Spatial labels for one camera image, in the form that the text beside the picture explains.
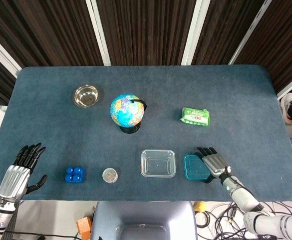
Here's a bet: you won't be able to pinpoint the green wet wipes pack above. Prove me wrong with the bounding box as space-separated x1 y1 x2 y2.
180 106 211 128

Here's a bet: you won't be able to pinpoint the blue building block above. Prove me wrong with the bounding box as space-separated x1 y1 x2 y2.
64 166 86 184

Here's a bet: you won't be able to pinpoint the white orange shoe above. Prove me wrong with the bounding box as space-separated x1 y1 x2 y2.
280 92 292 125

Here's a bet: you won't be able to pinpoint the desk globe black stand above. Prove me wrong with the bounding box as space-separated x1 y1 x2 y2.
110 93 148 135

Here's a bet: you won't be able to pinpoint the clear plastic food container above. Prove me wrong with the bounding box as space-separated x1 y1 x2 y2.
140 149 176 178

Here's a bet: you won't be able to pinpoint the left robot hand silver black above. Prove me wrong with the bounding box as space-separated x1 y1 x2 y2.
0 142 48 202

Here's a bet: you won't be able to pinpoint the yellow round object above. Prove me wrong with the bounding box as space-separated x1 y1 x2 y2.
194 201 208 213

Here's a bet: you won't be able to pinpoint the black floor cable tangle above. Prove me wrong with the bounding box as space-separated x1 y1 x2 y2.
198 199 289 240

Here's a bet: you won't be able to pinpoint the blue tablecloth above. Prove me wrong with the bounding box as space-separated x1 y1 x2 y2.
0 65 292 202

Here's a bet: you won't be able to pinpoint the grey robot torso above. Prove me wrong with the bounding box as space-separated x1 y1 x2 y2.
90 201 199 240

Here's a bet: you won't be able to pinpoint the white partition post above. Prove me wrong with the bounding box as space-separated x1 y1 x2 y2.
0 28 21 76
85 0 111 66
229 0 273 65
277 78 292 101
180 0 204 66

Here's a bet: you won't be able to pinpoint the orange wooden block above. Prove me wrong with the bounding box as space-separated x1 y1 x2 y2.
76 216 93 240

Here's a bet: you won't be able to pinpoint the clear round jar metal clips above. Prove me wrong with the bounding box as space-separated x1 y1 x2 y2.
102 167 119 184

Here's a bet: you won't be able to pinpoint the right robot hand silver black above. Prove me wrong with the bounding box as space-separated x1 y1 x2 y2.
194 146 232 184

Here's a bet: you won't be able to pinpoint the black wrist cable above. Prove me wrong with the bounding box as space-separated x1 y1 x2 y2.
223 172 255 198

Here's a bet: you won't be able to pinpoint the stainless steel bowl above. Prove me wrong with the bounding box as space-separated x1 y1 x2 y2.
72 84 99 109

